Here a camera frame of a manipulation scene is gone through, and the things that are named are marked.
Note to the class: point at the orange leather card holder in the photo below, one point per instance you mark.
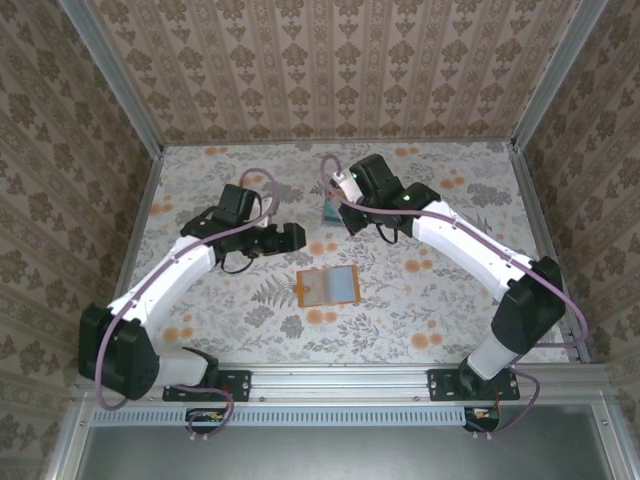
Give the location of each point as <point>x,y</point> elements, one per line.
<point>315,290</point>

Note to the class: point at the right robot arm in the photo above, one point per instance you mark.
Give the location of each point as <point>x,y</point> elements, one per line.
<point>470,240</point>

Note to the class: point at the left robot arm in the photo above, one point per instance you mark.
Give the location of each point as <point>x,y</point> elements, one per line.
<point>165,280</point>

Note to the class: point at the teal card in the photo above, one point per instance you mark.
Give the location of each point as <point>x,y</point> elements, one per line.
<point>331,216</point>

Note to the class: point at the light blue card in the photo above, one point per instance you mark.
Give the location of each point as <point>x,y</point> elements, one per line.
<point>342,286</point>

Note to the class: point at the floral patterned table cover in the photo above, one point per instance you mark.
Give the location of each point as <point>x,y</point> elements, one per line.
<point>200,165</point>

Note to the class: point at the grey metal sheet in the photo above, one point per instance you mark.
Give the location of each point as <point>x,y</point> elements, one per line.
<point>340,455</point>

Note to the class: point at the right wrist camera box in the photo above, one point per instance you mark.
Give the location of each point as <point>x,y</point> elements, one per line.
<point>347,185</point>

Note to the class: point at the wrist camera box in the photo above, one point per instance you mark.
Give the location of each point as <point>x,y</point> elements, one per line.
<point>267,210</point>
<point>347,185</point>

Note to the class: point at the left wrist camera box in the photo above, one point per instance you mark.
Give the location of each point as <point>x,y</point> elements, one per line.
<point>267,210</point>

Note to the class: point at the aluminium side rail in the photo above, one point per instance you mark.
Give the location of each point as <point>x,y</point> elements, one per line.
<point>144,200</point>
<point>531,200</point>

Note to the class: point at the aluminium front rail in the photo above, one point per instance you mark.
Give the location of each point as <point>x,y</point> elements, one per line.
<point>340,382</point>

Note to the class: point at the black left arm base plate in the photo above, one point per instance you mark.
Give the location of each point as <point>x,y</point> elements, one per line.
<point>235,385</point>

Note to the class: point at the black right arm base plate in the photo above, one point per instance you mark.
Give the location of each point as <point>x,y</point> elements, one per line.
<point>442,385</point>

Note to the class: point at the aluminium frame post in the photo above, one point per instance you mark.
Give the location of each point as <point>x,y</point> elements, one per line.
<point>556,75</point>
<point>114,80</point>

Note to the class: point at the aluminium frame strip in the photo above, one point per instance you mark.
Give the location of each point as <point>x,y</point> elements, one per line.
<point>611,445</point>
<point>70,445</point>

